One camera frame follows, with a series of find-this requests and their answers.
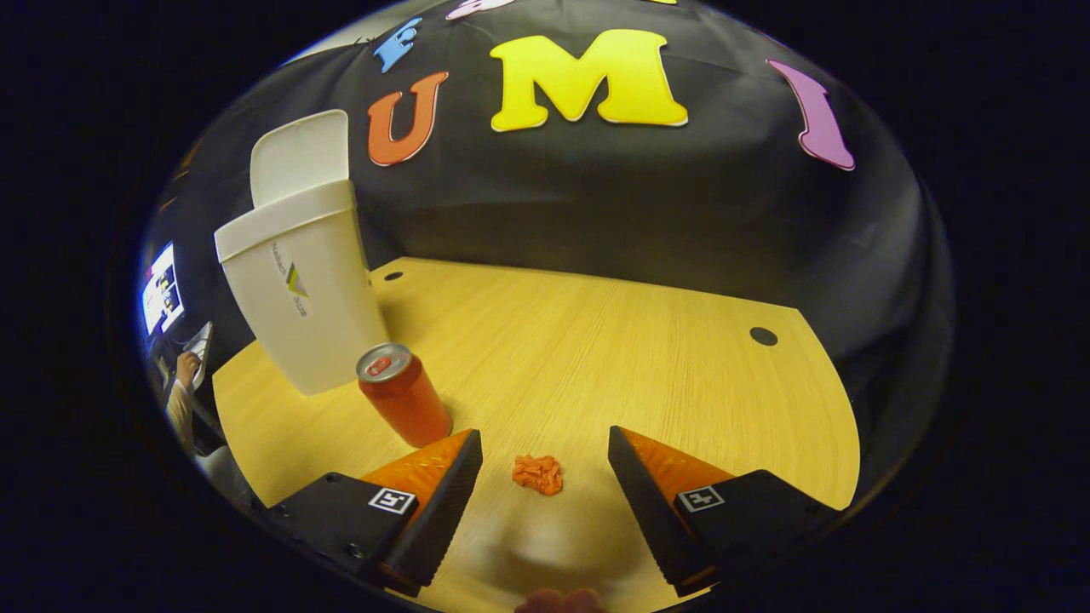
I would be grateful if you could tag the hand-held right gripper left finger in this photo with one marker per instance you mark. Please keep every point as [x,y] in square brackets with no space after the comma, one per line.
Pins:
[443,519]

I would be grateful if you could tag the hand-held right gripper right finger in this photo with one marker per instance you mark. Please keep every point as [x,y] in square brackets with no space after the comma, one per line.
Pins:
[651,519]

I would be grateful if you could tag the orange paper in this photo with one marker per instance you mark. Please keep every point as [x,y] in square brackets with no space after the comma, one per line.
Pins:
[538,474]

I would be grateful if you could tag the red pop can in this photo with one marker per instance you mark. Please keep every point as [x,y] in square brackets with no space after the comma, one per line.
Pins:
[409,400]

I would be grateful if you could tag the white desktop garbage bin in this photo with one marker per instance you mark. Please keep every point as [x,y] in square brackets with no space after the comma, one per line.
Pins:
[306,323]

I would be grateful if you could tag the wooden desktop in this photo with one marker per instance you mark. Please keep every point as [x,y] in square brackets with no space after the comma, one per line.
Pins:
[613,366]

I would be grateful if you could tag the black backdrop cloth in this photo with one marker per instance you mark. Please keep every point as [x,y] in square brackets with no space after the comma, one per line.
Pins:
[596,196]

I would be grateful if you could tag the computer monitor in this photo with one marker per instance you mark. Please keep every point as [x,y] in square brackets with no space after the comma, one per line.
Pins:
[162,294]

